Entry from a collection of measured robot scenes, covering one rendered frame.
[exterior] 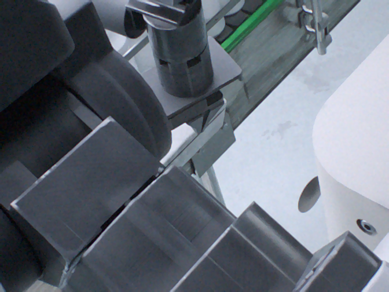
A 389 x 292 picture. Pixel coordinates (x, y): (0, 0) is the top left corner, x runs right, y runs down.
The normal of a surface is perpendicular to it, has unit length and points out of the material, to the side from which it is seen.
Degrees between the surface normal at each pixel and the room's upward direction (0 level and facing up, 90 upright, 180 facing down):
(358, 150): 0
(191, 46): 98
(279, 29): 90
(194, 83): 98
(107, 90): 43
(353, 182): 0
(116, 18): 67
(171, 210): 33
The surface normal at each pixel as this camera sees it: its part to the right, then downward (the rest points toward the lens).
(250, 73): 0.72, 0.41
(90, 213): 0.23, -0.40
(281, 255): 0.55, -0.68
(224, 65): -0.13, -0.55
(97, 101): 0.39, -0.24
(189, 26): 0.57, 0.64
